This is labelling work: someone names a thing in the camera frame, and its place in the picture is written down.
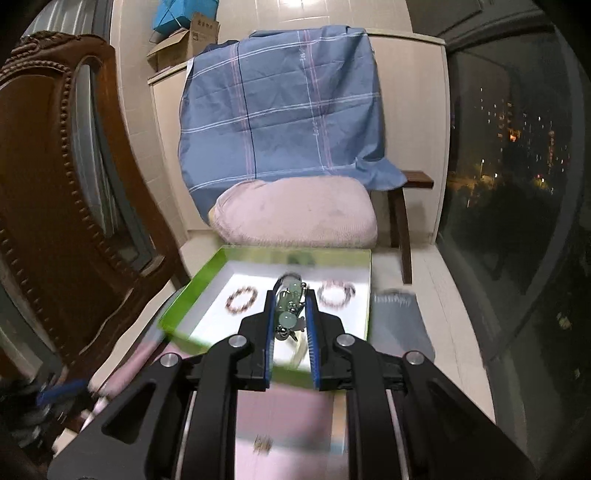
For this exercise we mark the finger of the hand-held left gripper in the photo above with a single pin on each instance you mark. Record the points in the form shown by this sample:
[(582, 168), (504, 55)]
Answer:
[(62, 392)]

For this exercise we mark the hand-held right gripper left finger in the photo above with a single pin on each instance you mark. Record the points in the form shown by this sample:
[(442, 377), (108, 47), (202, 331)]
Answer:
[(267, 332)]

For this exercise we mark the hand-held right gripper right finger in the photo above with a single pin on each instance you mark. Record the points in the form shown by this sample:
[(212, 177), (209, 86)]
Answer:
[(313, 332)]

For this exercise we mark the green tray with white inside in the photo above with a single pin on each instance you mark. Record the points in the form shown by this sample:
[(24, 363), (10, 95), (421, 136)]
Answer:
[(217, 295)]

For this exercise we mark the small metal jewelry piece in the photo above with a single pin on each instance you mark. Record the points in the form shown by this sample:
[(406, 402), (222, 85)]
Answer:
[(262, 444)]

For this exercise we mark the grey cloth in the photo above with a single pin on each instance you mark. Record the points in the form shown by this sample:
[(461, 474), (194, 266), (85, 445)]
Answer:
[(399, 323)]

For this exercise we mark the pink cushion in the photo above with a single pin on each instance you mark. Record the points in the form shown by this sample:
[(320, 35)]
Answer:
[(295, 212)]

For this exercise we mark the plain wooden chair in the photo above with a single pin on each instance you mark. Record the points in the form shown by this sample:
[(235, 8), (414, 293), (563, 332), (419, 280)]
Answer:
[(406, 217)]

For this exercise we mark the carved dark wooden chair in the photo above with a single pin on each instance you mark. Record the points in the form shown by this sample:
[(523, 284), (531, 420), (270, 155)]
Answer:
[(69, 198)]

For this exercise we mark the blue plaid cloth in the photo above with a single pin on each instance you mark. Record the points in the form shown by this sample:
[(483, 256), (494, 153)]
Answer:
[(281, 106)]

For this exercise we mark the brown cardboard box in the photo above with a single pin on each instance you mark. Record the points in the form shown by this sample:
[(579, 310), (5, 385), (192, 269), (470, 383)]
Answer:
[(180, 44)]

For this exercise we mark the blue box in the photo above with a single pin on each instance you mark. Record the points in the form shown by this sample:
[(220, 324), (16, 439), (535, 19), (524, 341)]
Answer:
[(184, 14)]

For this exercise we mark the dark window frame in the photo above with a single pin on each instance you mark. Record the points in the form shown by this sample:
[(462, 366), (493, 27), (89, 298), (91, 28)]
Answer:
[(526, 258)]

